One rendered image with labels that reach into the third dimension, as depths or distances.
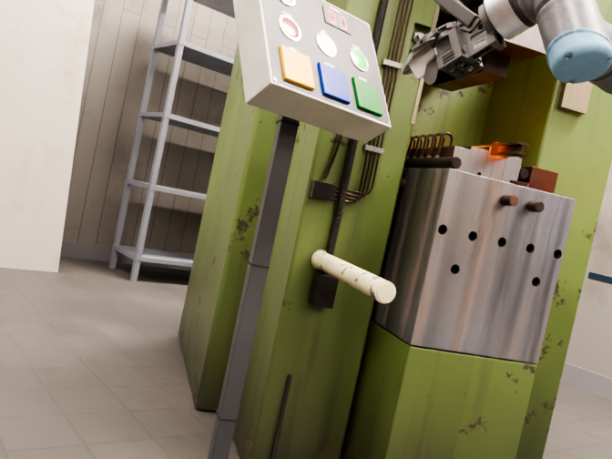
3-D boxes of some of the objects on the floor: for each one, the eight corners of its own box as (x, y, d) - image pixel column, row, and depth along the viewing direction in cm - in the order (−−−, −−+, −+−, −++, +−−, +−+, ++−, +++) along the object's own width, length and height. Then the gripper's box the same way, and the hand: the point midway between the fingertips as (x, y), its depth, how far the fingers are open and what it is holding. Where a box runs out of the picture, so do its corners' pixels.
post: (214, 528, 134) (313, 53, 130) (196, 528, 133) (296, 48, 128) (211, 518, 138) (309, 56, 133) (194, 517, 137) (291, 51, 132)
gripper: (488, 34, 102) (394, 94, 117) (515, 51, 108) (423, 106, 122) (477, -7, 105) (386, 56, 119) (504, 12, 111) (414, 70, 125)
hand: (407, 66), depth 121 cm, fingers closed
